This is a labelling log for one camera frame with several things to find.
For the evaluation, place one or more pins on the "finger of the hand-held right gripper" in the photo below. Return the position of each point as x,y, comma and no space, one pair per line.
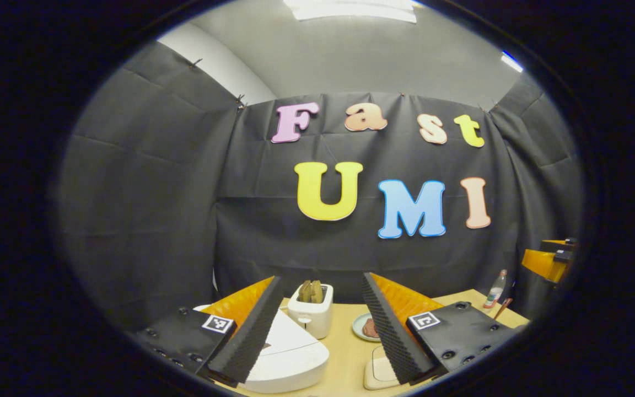
557,244
543,264

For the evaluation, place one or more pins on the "white rice cooker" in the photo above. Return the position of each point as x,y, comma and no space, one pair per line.
290,353

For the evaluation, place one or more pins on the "black backdrop cloth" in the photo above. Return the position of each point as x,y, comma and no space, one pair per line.
157,193

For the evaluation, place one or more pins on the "small ceiling light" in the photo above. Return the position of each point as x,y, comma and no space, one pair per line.
511,62

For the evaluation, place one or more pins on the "clear bottle with red label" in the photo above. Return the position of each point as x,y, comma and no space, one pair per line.
495,292

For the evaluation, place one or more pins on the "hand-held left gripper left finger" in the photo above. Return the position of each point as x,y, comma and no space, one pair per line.
254,336

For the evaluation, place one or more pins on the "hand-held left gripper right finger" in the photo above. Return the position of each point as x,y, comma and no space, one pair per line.
392,336

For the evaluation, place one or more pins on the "brown bread slice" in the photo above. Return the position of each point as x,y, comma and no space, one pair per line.
317,292
305,292

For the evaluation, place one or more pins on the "dark wooden spoon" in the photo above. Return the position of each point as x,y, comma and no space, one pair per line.
504,309

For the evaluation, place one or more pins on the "large ceiling light panel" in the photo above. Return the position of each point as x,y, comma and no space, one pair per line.
350,10

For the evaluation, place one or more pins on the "pale green plate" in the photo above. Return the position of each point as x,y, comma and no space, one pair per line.
357,328

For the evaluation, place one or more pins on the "white toaster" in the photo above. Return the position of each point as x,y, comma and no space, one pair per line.
312,320

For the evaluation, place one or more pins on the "clear glass rice container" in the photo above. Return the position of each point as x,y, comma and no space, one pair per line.
372,380

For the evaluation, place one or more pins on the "brown food piece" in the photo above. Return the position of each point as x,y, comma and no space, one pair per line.
370,328

